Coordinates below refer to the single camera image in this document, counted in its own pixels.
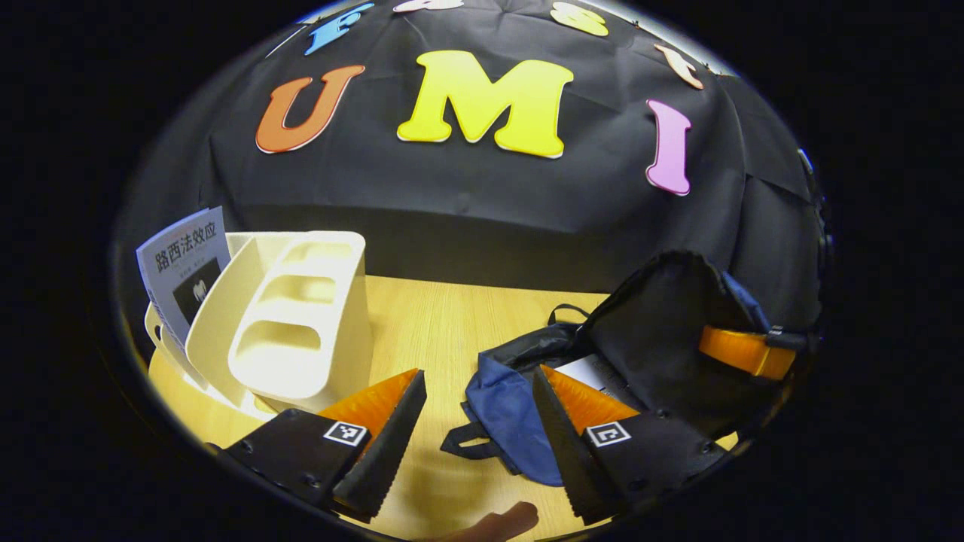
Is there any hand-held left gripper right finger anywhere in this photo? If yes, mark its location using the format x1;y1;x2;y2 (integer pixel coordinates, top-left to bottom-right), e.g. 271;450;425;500
532;364;728;526

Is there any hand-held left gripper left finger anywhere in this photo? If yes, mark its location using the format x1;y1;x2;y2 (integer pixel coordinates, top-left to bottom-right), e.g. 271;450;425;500
218;369;428;524

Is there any blue schoolbag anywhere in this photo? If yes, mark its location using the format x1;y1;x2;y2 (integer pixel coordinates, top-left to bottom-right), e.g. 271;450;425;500
441;250;818;486

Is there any white book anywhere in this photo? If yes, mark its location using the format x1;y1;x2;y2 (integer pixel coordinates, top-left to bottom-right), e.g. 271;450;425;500
556;355;611;392

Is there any white plastic bookshelf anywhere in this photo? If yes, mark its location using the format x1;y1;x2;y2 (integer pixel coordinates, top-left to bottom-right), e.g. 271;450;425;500
145;230;375;421

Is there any grey book with dark picture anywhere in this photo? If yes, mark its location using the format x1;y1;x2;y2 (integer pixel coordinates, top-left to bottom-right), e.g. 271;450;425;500
136;206;232;355

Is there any black backdrop cloth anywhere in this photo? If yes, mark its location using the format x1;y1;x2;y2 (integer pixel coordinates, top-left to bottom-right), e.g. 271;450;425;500
124;0;825;332

